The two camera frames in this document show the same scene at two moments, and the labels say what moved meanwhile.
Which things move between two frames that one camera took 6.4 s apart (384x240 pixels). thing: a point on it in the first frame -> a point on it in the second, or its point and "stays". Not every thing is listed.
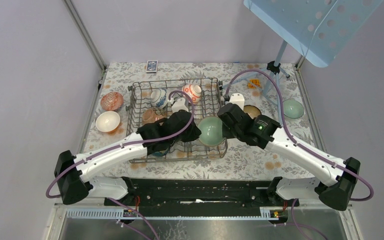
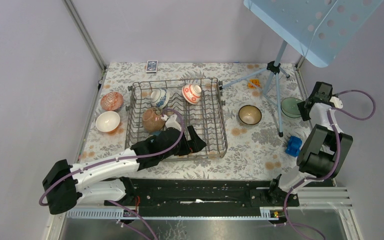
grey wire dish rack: (150, 102) stays
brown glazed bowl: (253, 111) stays
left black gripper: (195, 133) -> (193, 145)
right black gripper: (226, 134) -> (303, 113)
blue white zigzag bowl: (112, 101) stays
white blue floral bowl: (159, 98) stays
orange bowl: (107, 121) stays
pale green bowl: (211, 129) -> (289, 107)
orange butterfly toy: (253, 83) stays
